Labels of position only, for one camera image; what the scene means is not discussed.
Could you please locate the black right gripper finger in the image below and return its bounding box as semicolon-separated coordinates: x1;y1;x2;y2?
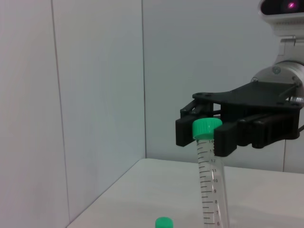
175;99;221;147

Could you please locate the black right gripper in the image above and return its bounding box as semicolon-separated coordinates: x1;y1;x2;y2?
191;82;301;158

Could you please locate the green-capped clear test tube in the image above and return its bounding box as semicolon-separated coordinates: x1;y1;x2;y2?
191;117;230;228
155;216;174;228

